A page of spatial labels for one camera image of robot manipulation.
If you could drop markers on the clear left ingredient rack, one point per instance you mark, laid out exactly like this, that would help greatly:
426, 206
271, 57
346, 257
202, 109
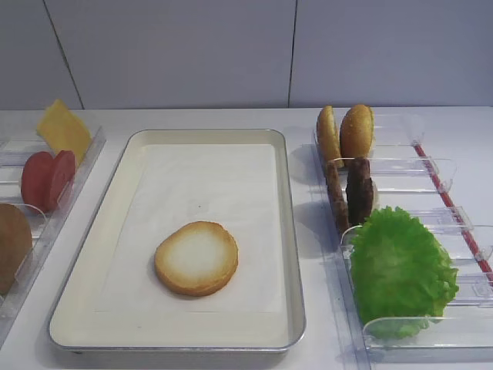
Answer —
45, 228

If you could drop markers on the left tomato slice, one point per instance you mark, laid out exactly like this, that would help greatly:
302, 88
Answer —
35, 178

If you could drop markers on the clear right ingredient rack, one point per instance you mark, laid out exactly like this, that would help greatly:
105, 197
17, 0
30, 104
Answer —
405, 176

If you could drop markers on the right tomato slice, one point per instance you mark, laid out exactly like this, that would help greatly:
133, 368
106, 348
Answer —
61, 172

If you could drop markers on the meat patty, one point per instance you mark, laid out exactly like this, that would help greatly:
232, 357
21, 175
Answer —
338, 204
359, 191

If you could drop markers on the clear ingredient rack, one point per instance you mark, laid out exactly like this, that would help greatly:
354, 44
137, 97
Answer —
45, 228
405, 176

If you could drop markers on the right meat patty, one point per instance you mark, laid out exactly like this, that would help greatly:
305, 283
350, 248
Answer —
359, 191

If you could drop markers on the left meat patty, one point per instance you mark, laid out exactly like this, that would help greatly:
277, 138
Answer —
338, 204

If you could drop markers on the brown bun in left rack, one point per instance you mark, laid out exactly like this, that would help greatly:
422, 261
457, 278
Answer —
16, 242

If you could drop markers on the white paper tray liner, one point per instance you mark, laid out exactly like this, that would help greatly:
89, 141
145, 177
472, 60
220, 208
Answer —
165, 187

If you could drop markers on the yellow cheese slice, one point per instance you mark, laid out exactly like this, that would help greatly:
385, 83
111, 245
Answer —
63, 130

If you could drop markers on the tomato slice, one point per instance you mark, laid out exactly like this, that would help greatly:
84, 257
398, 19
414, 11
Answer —
35, 178
61, 172

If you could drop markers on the green lettuce leaf in rack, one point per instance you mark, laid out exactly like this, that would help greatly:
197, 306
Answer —
403, 278

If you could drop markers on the left bun half right rack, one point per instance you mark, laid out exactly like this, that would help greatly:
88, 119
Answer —
328, 137

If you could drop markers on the metal baking tray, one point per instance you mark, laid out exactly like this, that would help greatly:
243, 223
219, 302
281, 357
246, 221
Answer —
76, 322

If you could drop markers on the toasted bottom bun slice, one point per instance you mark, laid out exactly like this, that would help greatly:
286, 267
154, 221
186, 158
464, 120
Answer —
197, 260

